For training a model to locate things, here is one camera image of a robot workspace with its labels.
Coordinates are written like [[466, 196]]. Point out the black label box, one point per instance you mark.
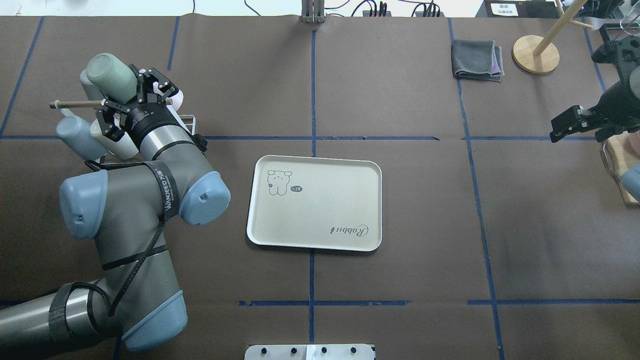
[[536, 9]]

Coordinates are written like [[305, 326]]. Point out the grey cup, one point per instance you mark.
[[91, 90]]

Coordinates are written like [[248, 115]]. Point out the beige cup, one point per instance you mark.
[[124, 148]]

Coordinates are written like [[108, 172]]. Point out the aluminium frame post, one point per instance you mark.
[[313, 12]]

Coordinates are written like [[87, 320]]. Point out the beige rabbit serving tray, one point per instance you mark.
[[319, 203]]

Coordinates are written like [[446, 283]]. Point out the wooden cutting board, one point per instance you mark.
[[620, 156]]

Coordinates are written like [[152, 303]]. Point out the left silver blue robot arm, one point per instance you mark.
[[124, 207]]

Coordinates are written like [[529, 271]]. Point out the wooden mug tree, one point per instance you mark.
[[537, 54]]

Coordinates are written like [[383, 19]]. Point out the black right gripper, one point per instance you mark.
[[616, 111]]

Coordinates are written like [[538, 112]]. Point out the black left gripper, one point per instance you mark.
[[146, 118]]

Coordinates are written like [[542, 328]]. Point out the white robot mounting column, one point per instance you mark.
[[332, 351]]

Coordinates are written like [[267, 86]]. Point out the folded grey cloth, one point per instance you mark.
[[475, 59]]

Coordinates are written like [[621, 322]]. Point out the pink cup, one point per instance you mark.
[[177, 100]]

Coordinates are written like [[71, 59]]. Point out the green cup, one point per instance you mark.
[[113, 77]]

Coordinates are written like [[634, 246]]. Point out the blue cup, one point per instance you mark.
[[75, 133]]

